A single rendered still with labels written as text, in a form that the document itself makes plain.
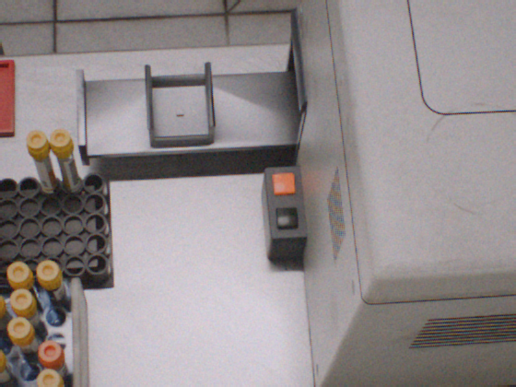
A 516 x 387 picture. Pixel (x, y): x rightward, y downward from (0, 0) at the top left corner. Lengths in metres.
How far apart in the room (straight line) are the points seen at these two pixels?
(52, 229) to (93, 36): 1.13
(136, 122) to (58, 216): 0.10
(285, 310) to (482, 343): 0.20
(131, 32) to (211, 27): 0.14
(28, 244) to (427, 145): 0.38
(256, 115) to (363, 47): 0.28
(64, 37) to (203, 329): 1.18
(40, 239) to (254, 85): 0.21
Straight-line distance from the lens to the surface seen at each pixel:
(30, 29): 2.02
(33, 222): 0.90
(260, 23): 2.01
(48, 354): 0.77
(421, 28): 0.65
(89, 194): 0.90
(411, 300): 0.63
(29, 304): 0.78
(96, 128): 0.90
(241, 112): 0.91
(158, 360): 0.88
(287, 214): 0.86
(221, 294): 0.89
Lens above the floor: 1.73
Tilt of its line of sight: 68 degrees down
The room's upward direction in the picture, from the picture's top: 8 degrees clockwise
